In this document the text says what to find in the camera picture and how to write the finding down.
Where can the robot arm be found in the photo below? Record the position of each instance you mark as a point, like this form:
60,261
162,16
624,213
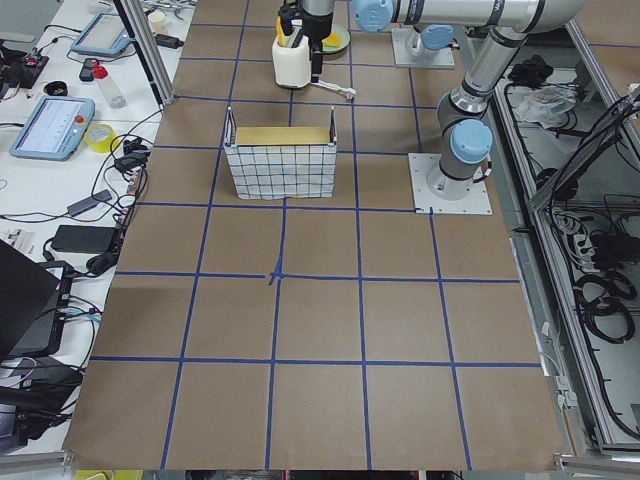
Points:
509,23

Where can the small black bowl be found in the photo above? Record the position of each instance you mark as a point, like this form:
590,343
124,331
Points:
56,88

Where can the wire basket with checked liner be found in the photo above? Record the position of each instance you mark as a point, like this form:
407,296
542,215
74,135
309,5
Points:
279,172

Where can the far teach pendant tablet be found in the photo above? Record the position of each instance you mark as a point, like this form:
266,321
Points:
105,36

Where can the black laptop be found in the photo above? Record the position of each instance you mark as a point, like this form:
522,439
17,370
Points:
33,298

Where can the white two-slot toaster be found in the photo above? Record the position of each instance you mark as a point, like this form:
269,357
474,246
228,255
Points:
290,62

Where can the yellow tape roll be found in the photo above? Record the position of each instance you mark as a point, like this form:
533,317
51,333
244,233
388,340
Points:
101,138

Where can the light green plate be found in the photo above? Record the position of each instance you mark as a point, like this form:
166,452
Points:
345,42

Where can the near teach pendant tablet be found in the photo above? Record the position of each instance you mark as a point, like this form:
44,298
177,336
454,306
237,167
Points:
55,128

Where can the paper cup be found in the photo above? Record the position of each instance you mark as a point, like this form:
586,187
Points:
158,22

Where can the wooden board in basket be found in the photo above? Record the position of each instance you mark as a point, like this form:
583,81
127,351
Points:
283,136

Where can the clear bottle with red cap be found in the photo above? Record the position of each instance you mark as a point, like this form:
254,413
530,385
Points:
108,87

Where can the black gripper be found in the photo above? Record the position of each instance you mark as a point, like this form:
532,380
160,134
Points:
318,26

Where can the teach pendant tablet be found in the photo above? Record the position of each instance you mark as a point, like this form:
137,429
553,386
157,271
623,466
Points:
55,128
105,36

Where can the aluminium frame post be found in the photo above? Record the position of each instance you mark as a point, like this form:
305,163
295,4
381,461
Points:
140,33

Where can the toast piece on plate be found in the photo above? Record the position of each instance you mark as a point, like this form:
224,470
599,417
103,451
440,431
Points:
333,41

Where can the bread slice in toaster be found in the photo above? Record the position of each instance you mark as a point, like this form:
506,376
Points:
284,32

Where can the white crumpled cloth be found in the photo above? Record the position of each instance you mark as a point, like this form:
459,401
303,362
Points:
548,106

